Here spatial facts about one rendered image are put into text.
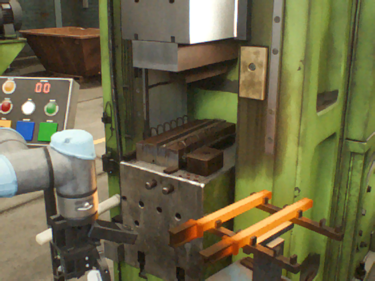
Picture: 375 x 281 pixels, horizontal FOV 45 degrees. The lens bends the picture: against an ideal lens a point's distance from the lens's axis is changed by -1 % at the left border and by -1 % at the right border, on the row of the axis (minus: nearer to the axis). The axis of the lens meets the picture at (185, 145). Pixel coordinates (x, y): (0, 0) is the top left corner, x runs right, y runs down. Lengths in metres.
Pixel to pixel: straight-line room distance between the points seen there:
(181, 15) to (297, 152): 0.59
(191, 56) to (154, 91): 0.34
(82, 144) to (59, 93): 1.08
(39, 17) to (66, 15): 0.73
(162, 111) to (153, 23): 0.48
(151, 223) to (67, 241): 0.89
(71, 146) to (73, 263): 0.23
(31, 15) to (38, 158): 10.04
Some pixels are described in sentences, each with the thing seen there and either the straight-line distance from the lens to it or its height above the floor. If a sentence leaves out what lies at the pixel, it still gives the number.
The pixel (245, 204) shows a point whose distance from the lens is 1.33.
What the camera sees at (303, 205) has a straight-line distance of 1.35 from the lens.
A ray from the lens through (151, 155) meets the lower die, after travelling 1.70.
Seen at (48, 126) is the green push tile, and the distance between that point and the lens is 1.84.
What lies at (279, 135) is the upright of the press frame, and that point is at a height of 1.07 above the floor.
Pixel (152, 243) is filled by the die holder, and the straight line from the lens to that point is 1.78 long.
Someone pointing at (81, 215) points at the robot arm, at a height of 1.14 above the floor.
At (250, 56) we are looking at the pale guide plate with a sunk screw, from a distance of 1.53.
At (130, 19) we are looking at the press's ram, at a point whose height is 1.44.
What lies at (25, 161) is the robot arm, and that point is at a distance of 0.80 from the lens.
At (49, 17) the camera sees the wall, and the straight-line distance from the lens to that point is 11.07.
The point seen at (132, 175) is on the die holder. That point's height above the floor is 0.87.
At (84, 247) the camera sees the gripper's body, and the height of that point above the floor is 1.07.
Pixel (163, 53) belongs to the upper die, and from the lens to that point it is 1.57.
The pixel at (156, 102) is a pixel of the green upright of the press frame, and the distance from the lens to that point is 1.90.
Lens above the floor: 1.53
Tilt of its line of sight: 19 degrees down
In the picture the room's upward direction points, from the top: straight up
